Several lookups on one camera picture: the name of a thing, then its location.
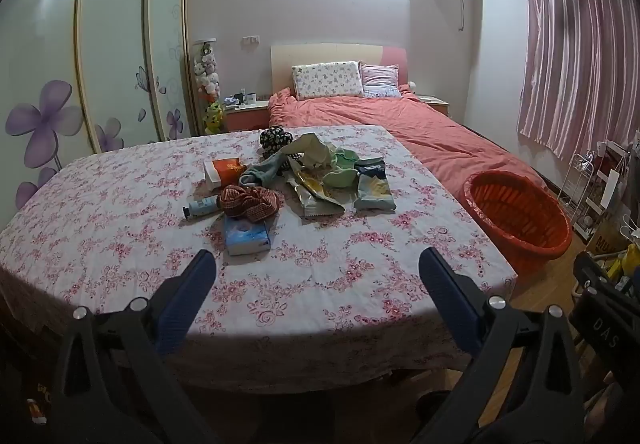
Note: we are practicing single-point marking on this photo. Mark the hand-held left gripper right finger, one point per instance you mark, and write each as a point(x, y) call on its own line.
point(445, 294)

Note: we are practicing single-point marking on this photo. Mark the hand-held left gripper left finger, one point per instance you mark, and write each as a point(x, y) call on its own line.
point(187, 294)

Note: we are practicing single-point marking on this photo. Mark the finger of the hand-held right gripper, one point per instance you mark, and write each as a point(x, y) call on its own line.
point(605, 284)

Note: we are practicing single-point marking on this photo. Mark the blue tissue pack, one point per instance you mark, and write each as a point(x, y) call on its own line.
point(245, 235)

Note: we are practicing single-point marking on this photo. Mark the blue tube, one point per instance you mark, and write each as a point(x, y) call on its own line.
point(200, 208)

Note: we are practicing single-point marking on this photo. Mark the orange plastic basket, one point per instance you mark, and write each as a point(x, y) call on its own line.
point(520, 234)

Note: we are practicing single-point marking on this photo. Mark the red plaid cloth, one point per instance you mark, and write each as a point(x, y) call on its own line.
point(250, 203)

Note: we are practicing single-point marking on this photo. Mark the blue snack bag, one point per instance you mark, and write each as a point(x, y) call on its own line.
point(374, 189)

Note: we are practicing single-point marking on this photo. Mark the orange and white box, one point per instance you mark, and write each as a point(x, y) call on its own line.
point(227, 170)

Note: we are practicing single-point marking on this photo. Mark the grey-green sock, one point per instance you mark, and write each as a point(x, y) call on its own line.
point(262, 170)

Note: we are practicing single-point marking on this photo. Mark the light green cloth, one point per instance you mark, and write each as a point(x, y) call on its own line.
point(340, 174)

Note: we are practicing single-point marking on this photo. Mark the black floral cloth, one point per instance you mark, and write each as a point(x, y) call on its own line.
point(275, 138)

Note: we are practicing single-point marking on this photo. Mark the beige cloth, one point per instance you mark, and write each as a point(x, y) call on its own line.
point(310, 149)

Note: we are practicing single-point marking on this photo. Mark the yellow bag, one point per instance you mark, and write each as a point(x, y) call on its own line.
point(630, 259)

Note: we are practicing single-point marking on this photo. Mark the brown cardboard box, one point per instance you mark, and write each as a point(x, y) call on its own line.
point(607, 234)

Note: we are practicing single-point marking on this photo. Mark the white shelf cart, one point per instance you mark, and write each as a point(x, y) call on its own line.
point(607, 164)

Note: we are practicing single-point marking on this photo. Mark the salmon pink duvet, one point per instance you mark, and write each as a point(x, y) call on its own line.
point(400, 129)

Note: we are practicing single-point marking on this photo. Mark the pink nightstand with clutter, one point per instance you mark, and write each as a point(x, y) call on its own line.
point(247, 118)

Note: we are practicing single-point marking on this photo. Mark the hanging column of plush toys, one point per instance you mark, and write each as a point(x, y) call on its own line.
point(207, 74)

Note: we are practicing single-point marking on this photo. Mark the pink striped pillow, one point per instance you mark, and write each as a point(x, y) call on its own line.
point(380, 80)

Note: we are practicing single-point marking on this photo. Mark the pink striped curtain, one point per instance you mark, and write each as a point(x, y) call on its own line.
point(575, 54)

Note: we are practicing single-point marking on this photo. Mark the white floral pillow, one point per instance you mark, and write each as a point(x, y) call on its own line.
point(327, 79)

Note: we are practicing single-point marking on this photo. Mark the floral sliding door wardrobe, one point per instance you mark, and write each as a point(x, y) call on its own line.
point(110, 49)

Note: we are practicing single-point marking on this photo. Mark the cream and pink headboard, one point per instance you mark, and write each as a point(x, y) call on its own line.
point(320, 53)

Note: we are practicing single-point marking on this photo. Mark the white wall socket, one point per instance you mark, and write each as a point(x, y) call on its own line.
point(251, 40)

